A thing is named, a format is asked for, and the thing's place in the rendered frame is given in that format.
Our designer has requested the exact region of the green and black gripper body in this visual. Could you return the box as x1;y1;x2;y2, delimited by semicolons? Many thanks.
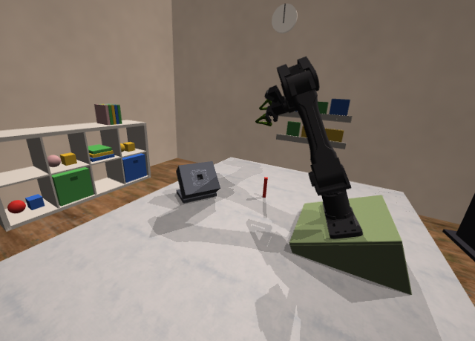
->
265;104;288;123

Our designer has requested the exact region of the grey sloped panel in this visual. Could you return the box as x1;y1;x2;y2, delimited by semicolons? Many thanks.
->
176;161;220;203

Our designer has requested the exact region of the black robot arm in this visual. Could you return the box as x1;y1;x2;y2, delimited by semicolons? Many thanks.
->
265;56;363;239

